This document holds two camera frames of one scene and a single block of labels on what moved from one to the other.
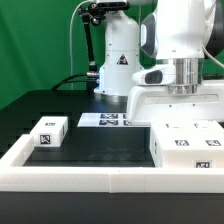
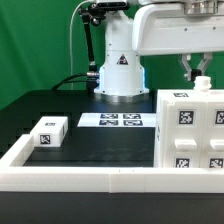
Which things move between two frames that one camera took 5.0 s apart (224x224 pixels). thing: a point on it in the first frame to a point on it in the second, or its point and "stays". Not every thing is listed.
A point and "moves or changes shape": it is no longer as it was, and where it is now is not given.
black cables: (67, 80) stays
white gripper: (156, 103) to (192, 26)
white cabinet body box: (187, 144) stays
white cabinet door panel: (207, 138) moves or changes shape
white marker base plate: (104, 119) stays
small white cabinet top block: (50, 131) stays
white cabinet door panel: (179, 138) moves or changes shape
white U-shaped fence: (15, 177) stays
